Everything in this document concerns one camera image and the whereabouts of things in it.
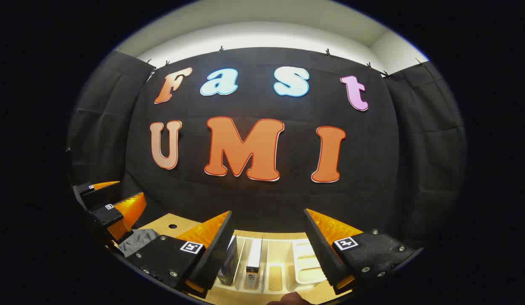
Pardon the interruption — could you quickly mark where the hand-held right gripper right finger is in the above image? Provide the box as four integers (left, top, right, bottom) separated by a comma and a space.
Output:
304, 208, 424, 295

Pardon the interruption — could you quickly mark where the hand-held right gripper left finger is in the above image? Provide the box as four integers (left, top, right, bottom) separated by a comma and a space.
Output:
127, 211, 234, 299

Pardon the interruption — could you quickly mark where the blue cover book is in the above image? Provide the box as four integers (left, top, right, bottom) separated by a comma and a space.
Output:
217, 235, 239, 285
246, 237, 263, 291

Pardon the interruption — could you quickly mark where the white bookshelf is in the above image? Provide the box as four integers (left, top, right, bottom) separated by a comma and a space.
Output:
212, 235, 332, 294

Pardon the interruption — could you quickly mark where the grey schoolbag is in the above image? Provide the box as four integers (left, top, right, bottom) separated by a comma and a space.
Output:
118, 229, 159, 258

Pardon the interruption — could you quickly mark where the black backdrop cloth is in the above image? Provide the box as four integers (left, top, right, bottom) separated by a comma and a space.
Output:
68, 47, 467, 255

